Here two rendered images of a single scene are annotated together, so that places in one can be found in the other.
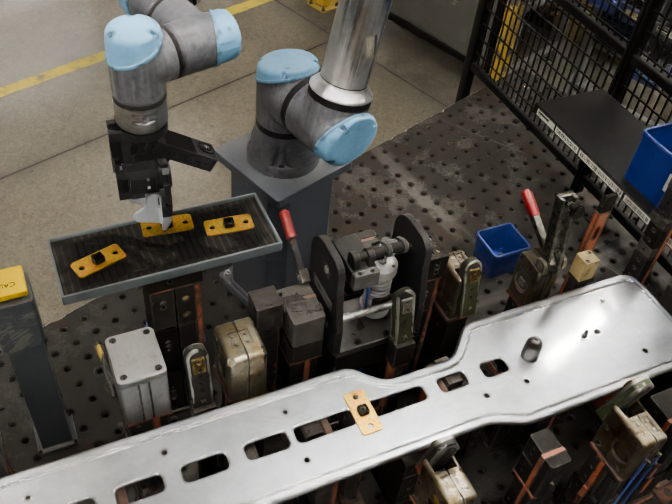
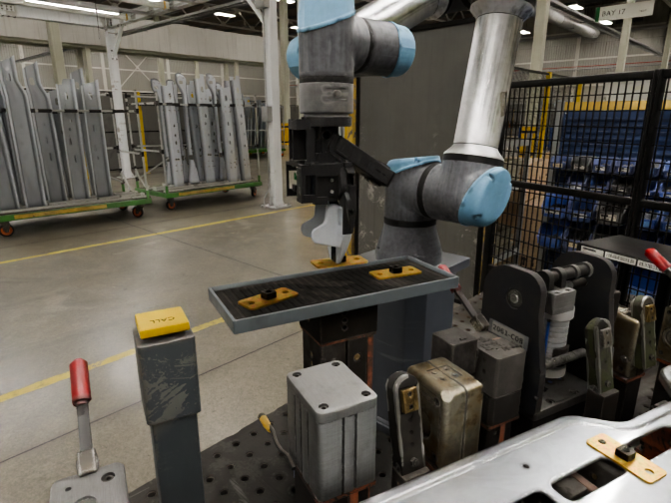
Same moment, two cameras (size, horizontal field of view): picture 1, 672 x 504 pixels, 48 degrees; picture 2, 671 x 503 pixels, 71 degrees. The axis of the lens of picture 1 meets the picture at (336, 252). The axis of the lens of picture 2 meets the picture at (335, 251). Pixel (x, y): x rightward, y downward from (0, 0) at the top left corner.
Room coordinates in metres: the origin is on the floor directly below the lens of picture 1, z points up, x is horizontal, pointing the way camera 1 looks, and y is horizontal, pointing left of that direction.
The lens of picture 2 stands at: (0.20, 0.27, 1.41)
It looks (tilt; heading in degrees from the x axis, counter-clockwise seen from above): 16 degrees down; 1
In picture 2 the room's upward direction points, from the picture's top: straight up
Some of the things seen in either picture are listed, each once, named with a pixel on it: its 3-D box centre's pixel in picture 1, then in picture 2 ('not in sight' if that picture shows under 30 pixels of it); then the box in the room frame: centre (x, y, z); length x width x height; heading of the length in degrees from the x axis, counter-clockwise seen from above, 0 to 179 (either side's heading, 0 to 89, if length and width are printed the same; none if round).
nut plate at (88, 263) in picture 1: (98, 258); (269, 294); (0.83, 0.38, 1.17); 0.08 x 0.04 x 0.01; 136
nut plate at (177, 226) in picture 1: (167, 223); (338, 258); (0.89, 0.28, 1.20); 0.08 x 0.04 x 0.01; 114
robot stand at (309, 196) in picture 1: (280, 225); (404, 337); (1.24, 0.13, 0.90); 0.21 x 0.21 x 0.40; 49
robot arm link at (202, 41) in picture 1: (192, 37); (368, 49); (0.97, 0.24, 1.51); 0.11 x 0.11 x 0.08; 44
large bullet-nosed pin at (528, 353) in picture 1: (532, 349); not in sight; (0.87, -0.37, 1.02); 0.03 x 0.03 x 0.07
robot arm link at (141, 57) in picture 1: (137, 61); (328, 40); (0.89, 0.30, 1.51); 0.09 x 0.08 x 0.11; 134
